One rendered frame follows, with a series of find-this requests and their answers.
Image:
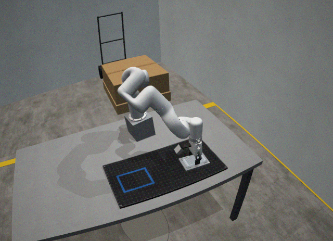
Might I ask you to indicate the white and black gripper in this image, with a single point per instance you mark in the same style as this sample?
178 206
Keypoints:
196 148

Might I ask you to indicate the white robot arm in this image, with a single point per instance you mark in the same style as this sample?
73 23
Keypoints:
134 78

